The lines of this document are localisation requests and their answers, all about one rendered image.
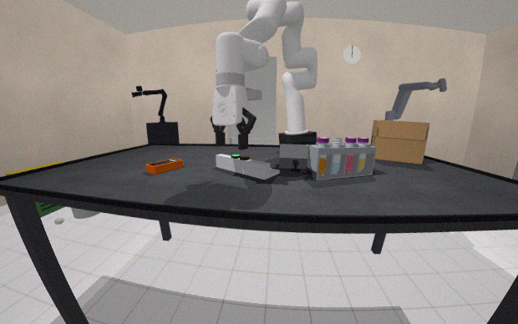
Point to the white control panel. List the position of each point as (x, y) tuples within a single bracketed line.
[(291, 155)]

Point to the brown cardboard box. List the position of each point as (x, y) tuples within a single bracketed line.
[(400, 141)]

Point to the orange pocket multimeter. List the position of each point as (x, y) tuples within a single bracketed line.
[(163, 166)]

